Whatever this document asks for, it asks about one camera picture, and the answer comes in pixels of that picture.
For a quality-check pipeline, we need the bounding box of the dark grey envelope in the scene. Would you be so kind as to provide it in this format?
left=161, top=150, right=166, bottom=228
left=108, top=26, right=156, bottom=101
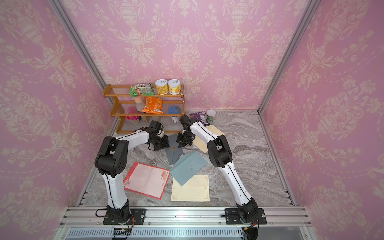
left=165, top=134, right=184, bottom=165

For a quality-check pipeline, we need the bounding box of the teal blue envelope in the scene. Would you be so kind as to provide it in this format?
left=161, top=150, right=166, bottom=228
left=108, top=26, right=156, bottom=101
left=170, top=151, right=208, bottom=186

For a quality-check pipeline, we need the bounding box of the cream yellow letter paper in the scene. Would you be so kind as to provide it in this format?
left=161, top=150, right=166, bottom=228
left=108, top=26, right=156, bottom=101
left=171, top=175, right=210, bottom=202

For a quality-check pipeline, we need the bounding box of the cream envelope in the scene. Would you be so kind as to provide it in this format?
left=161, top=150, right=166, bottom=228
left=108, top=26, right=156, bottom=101
left=206, top=125, right=225, bottom=136

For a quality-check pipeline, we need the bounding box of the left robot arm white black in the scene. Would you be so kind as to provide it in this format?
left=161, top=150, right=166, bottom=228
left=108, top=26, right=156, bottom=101
left=95, top=121, right=170, bottom=225

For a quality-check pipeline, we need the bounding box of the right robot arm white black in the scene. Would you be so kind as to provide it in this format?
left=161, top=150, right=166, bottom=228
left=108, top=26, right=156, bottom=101
left=177, top=115, right=260, bottom=225

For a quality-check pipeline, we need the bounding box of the purple snack bag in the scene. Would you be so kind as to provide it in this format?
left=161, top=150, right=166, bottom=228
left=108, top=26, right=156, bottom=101
left=190, top=111, right=210, bottom=127

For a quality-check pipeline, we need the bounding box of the blue lid cup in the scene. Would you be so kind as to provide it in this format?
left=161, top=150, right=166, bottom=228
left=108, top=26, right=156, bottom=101
left=168, top=106, right=182, bottom=124

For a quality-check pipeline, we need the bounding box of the green instant noodle cup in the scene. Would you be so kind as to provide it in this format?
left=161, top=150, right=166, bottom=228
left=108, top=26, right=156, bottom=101
left=207, top=109, right=217, bottom=124

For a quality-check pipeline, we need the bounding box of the wooden three-tier shelf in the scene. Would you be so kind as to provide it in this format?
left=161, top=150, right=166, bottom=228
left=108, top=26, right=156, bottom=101
left=103, top=84, right=186, bottom=135

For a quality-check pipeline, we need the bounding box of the orange snack bag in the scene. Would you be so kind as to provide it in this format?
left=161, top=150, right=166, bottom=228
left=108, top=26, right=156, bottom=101
left=142, top=97, right=163, bottom=114

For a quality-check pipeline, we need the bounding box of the pink item on shelf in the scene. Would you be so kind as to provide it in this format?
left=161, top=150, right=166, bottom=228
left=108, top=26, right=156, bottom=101
left=126, top=107, right=141, bottom=123

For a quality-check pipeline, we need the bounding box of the beige bottle on shelf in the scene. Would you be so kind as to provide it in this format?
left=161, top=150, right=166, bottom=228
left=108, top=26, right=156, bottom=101
left=134, top=96, right=146, bottom=112

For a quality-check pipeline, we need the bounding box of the right yellow can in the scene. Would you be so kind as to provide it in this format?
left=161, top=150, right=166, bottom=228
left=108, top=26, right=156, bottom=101
left=168, top=79, right=181, bottom=95

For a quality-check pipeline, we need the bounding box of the yellow can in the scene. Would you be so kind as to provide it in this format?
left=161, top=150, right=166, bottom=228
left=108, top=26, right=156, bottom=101
left=155, top=79, right=169, bottom=95
left=168, top=79, right=181, bottom=95

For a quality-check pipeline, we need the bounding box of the green snack bag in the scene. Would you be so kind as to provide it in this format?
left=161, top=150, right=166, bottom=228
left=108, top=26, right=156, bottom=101
left=129, top=83, right=155, bottom=98

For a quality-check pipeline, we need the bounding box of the left yellow can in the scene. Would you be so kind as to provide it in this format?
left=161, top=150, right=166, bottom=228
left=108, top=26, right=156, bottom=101
left=155, top=79, right=169, bottom=95

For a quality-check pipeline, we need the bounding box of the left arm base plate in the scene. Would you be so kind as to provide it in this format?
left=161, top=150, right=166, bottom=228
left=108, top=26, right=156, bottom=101
left=103, top=208, right=146, bottom=226

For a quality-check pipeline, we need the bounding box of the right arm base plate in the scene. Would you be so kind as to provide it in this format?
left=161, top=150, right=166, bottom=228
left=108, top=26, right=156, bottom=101
left=221, top=208, right=267, bottom=225

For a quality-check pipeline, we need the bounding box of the aluminium front rail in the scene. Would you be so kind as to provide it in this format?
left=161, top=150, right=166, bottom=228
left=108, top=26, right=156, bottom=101
left=60, top=206, right=312, bottom=228

